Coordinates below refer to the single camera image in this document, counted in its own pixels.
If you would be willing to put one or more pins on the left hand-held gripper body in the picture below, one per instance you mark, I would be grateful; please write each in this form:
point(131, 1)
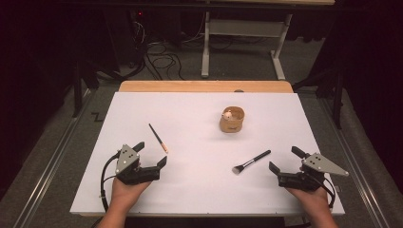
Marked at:
point(126, 160)

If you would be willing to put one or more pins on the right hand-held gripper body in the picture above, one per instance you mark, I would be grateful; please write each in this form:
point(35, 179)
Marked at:
point(316, 164)

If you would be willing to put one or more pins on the round wooden brush holder cup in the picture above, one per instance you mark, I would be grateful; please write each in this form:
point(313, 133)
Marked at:
point(232, 124)

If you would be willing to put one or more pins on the person's left hand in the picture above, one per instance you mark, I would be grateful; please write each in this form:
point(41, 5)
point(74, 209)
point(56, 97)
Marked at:
point(128, 193)

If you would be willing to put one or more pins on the person's right hand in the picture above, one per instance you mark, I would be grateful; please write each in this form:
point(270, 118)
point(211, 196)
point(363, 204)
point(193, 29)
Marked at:
point(312, 199)

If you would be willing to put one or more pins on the white table cover sheet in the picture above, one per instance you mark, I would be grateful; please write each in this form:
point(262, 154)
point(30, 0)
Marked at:
point(196, 190)

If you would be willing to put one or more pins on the black metal stand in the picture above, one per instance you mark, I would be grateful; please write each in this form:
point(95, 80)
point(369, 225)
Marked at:
point(338, 95)
point(77, 88)

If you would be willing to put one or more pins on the small pale figure in cup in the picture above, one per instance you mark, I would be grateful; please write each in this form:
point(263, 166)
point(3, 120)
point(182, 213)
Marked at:
point(226, 115)

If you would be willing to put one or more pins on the wooden table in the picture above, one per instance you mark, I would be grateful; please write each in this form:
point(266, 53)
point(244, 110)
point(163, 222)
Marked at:
point(206, 86)

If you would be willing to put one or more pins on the aluminium floor rail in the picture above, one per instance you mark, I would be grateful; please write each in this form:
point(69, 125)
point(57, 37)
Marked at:
point(355, 177)
point(53, 164)

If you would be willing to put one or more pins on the white metal desk frame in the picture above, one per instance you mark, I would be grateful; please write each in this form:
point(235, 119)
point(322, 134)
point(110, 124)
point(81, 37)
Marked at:
point(244, 28)

